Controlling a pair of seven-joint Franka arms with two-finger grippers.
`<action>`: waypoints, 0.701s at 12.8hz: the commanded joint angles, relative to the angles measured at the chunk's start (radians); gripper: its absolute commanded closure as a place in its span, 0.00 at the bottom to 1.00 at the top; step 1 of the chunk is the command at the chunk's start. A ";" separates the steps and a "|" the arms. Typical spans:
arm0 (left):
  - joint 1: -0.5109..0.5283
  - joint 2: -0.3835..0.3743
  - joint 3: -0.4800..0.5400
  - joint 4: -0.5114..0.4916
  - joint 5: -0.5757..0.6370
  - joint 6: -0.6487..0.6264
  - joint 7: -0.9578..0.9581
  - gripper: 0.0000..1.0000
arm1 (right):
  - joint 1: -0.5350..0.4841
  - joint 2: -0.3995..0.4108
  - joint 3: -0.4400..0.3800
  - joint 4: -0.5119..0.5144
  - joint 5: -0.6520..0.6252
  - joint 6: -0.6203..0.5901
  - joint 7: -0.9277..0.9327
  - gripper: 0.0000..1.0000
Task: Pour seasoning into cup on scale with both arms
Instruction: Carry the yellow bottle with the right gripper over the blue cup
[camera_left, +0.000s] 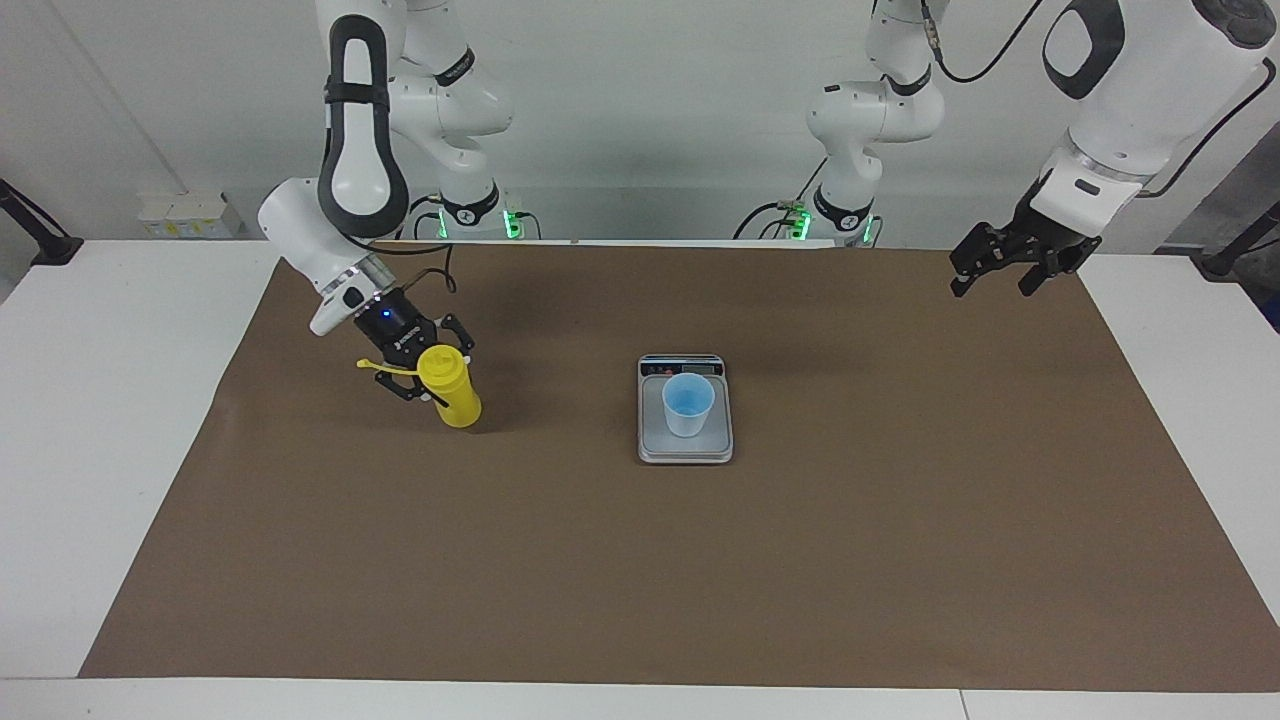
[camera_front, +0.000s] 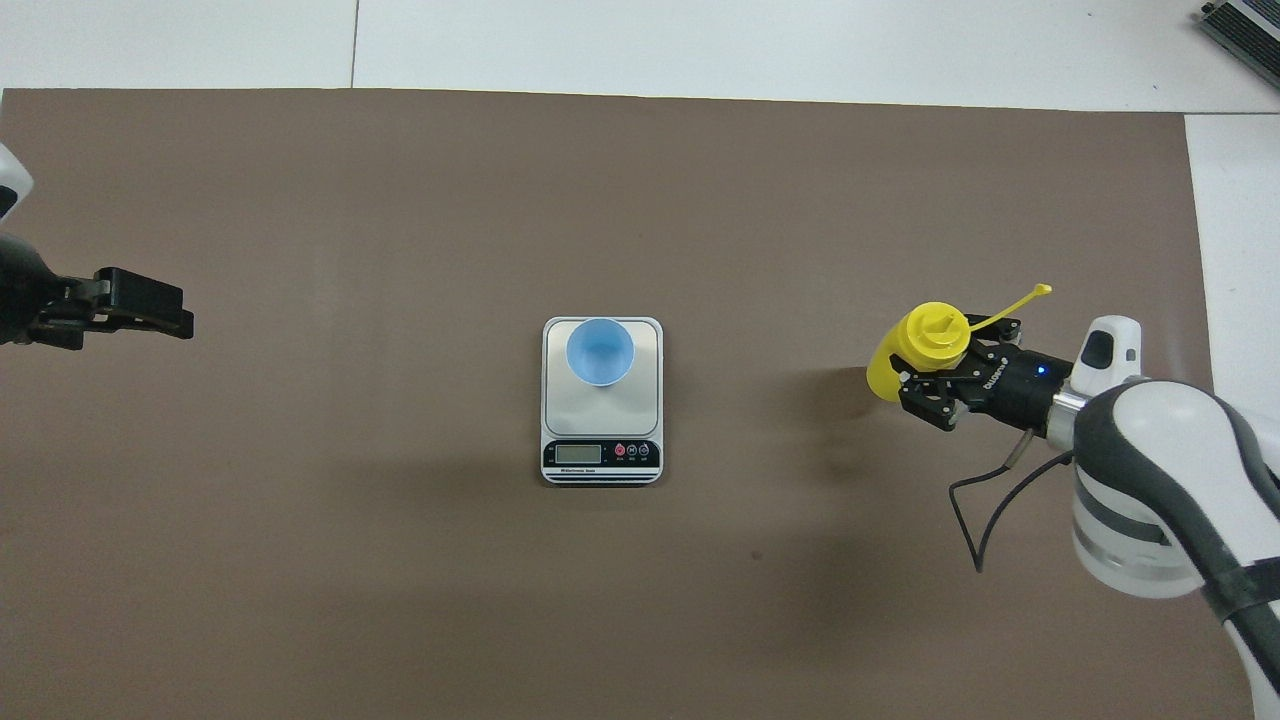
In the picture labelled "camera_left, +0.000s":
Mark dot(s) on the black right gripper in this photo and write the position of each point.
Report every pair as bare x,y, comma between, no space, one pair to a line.
398,328

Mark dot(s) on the white wall socket boxes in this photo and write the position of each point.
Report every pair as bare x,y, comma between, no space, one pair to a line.
190,215

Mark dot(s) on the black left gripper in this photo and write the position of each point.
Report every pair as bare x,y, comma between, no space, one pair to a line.
1050,240

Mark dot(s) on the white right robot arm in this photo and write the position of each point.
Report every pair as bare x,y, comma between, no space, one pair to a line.
300,235

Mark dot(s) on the brown paper table mat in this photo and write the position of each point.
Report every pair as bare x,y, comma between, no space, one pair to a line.
600,570

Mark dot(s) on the black camera stand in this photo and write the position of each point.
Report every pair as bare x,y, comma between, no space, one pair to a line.
50,245
1225,260

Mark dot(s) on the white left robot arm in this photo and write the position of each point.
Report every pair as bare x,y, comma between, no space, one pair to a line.
1150,90

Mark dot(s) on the grey slanted panel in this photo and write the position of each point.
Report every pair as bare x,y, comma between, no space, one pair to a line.
1235,200

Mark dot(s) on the silver digital kitchen scale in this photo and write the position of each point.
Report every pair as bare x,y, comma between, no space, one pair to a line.
655,440

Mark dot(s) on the light blue plastic cup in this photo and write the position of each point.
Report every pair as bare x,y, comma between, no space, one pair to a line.
688,410

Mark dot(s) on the yellow squeeze bottle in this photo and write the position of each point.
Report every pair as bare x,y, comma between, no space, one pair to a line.
455,395

